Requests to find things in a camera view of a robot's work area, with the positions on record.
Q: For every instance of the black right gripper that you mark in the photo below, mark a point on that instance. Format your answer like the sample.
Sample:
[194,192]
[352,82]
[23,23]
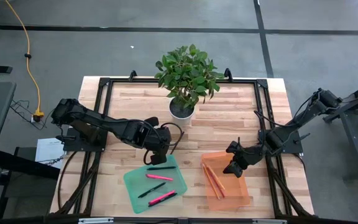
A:
[244,157]

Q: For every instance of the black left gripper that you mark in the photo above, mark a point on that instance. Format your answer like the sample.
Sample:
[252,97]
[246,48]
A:
[158,140]

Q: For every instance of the black pen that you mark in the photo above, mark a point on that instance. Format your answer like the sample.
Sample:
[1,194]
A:
[151,189]
[170,197]
[161,168]

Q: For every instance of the red pencil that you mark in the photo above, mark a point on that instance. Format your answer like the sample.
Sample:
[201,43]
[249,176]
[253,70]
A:
[217,182]

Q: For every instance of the pink pen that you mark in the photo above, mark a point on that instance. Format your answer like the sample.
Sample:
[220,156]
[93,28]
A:
[162,197]
[159,177]

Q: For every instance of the orange pencil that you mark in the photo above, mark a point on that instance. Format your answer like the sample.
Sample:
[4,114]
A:
[211,182]

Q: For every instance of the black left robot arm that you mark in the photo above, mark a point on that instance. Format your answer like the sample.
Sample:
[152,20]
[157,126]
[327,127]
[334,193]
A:
[104,124]

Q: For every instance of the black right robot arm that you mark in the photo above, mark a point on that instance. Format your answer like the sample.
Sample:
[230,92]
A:
[278,138]

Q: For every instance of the dark brown pencil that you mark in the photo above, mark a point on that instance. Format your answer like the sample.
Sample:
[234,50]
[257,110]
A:
[176,146]

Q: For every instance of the orange translucent plastic tray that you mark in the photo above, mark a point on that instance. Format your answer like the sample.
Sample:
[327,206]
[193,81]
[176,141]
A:
[235,193]

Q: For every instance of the green translucent plastic tray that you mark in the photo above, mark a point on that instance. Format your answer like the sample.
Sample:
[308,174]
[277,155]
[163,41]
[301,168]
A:
[135,186]

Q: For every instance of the black table clamp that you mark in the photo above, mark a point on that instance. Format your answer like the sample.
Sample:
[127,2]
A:
[132,75]
[228,74]

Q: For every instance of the green potted plant white pot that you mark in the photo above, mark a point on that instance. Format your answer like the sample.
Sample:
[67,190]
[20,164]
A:
[188,74]

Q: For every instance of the white paper sheet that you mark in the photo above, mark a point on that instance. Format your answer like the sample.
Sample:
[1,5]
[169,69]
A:
[47,151]

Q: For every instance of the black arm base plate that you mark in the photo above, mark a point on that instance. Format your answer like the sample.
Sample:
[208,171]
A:
[297,149]
[70,147]

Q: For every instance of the silver metal bracket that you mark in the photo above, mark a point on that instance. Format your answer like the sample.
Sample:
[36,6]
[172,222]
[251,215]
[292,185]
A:
[269,221]
[95,221]

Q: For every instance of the black metal table frame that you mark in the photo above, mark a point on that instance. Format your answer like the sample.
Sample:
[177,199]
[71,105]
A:
[241,81]

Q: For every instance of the dark grey desk frame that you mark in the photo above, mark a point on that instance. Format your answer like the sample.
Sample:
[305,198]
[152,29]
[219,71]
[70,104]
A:
[354,140]

